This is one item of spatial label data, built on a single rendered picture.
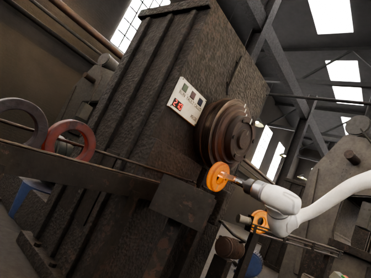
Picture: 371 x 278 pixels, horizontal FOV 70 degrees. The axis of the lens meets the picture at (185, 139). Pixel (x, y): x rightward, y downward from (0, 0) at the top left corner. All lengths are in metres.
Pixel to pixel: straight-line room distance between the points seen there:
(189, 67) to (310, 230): 3.19
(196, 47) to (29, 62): 6.02
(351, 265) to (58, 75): 6.94
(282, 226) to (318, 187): 3.01
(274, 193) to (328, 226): 2.94
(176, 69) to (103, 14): 6.76
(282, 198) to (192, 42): 0.95
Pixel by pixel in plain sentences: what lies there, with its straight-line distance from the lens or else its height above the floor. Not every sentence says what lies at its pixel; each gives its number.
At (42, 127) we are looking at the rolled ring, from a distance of 0.97.
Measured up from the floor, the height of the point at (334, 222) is 1.10.
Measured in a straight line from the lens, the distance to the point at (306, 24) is 10.95.
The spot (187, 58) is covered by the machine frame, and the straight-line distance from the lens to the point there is 1.52.
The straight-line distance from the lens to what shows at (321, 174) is 4.36.
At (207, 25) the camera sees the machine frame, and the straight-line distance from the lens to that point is 1.65.
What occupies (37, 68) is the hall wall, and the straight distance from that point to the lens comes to 7.34.
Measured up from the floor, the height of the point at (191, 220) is 0.61.
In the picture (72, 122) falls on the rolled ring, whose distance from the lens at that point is 1.01.
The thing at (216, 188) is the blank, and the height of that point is 0.76.
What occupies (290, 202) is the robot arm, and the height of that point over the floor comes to 0.82.
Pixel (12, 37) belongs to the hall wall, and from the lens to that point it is 7.25.
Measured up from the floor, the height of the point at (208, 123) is 1.09.
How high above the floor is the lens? 0.70
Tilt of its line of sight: 10 degrees up
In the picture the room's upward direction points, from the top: 24 degrees clockwise
